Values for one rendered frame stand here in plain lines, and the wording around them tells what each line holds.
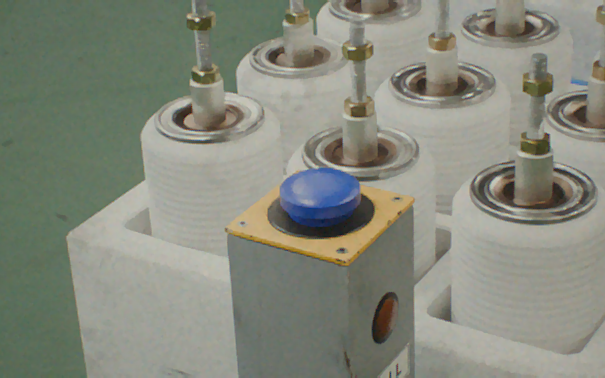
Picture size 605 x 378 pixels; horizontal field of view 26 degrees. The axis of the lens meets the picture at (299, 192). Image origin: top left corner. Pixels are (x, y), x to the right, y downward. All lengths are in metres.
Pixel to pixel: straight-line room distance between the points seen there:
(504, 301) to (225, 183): 0.21
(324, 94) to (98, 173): 0.49
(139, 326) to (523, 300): 0.28
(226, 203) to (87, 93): 0.73
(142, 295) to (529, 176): 0.28
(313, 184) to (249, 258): 0.05
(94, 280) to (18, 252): 0.35
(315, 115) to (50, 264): 0.38
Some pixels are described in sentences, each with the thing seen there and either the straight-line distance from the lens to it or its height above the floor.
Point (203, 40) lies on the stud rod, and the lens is 0.89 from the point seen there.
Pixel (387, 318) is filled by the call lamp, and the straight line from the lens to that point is 0.67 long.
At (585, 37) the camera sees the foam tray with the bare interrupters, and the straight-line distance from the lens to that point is 1.30.
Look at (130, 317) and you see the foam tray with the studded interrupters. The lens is 0.94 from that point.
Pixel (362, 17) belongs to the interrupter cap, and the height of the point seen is 0.25.
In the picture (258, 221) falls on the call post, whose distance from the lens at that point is 0.66.
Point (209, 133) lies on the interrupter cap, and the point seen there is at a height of 0.25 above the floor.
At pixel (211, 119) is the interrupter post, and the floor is 0.26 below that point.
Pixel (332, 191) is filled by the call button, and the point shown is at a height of 0.33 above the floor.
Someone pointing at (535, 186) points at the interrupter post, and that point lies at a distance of 0.80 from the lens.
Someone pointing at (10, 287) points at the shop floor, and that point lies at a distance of 1.24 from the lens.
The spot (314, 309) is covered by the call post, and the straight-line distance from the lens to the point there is 0.65.
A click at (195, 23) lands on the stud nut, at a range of 0.88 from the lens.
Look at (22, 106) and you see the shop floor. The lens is 1.59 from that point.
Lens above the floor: 0.64
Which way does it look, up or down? 29 degrees down
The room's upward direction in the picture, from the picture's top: 3 degrees counter-clockwise
